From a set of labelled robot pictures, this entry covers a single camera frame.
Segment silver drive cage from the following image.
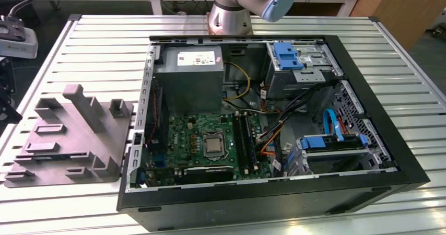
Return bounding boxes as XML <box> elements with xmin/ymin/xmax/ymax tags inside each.
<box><xmin>266</xmin><ymin>41</ymin><xmax>344</xmax><ymax>101</ymax></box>

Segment black cable bundle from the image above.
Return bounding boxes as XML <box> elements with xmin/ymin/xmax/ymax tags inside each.
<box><xmin>258</xmin><ymin>78</ymin><xmax>344</xmax><ymax>142</ymax></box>

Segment green motherboard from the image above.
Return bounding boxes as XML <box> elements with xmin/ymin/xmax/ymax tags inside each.
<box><xmin>145</xmin><ymin>111</ymin><xmax>279</xmax><ymax>187</ymax></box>

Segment blue flat data cable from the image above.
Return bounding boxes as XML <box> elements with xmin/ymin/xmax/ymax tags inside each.
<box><xmin>323</xmin><ymin>109</ymin><xmax>346</xmax><ymax>142</ymax></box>

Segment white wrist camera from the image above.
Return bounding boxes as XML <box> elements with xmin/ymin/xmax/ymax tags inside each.
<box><xmin>0</xmin><ymin>15</ymin><xmax>39</xmax><ymax>58</ymax></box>

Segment black graphics card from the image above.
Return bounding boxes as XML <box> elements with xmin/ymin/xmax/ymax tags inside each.
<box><xmin>173</xmin><ymin>164</ymin><xmax>235</xmax><ymax>185</ymax></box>

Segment black PC case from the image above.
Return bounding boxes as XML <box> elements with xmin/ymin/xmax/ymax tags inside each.
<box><xmin>116</xmin><ymin>34</ymin><xmax>431</xmax><ymax>233</ymax></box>

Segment wooden cabinet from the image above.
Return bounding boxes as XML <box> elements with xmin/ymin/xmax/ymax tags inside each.
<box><xmin>355</xmin><ymin>0</ymin><xmax>446</xmax><ymax>52</ymax></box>

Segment hard disk in blue carrier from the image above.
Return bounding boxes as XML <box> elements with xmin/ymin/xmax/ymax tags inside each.
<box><xmin>295</xmin><ymin>134</ymin><xmax>370</xmax><ymax>152</ymax></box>

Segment blue plastic drive carrier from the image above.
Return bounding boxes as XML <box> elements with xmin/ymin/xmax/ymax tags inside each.
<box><xmin>274</xmin><ymin>42</ymin><xmax>307</xmax><ymax>71</ymax></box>

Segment orange wire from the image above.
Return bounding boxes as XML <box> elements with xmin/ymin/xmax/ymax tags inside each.
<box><xmin>260</xmin><ymin>138</ymin><xmax>280</xmax><ymax>157</ymax></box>

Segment grey parts rack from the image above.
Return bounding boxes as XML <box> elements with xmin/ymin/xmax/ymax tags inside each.
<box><xmin>2</xmin><ymin>84</ymin><xmax>135</xmax><ymax>189</ymax></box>

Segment yellow wire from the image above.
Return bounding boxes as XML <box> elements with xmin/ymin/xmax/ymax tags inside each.
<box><xmin>221</xmin><ymin>62</ymin><xmax>252</xmax><ymax>102</ymax></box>

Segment black camera cable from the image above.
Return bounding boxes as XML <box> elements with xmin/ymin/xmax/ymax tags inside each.
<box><xmin>6</xmin><ymin>0</ymin><xmax>49</xmax><ymax>18</ymax></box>

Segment CPU socket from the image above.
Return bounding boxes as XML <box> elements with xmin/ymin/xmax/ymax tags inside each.
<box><xmin>199</xmin><ymin>131</ymin><xmax>229</xmax><ymax>161</ymax></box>

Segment silver disk bay cage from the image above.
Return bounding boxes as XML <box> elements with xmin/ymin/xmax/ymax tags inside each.
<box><xmin>283</xmin><ymin>137</ymin><xmax>392</xmax><ymax>180</ymax></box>

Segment silver CPU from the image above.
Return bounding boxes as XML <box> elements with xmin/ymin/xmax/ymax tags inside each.
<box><xmin>203</xmin><ymin>137</ymin><xmax>224</xmax><ymax>154</ymax></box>

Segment grey power supply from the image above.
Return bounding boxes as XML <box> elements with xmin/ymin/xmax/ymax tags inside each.
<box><xmin>152</xmin><ymin>46</ymin><xmax>225</xmax><ymax>115</ymax></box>

